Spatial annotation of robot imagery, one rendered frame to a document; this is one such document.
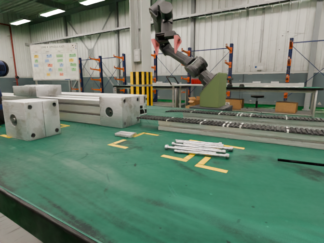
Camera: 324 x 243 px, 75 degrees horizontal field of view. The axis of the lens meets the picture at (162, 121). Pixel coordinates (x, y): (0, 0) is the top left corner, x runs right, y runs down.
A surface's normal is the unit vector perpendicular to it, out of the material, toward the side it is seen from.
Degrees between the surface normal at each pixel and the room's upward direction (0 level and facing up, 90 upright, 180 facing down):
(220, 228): 0
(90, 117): 90
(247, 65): 90
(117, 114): 90
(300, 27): 90
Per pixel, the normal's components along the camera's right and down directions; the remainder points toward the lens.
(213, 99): -0.50, 0.16
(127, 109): 0.88, 0.08
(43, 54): -0.20, 0.18
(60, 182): 0.00, -0.98
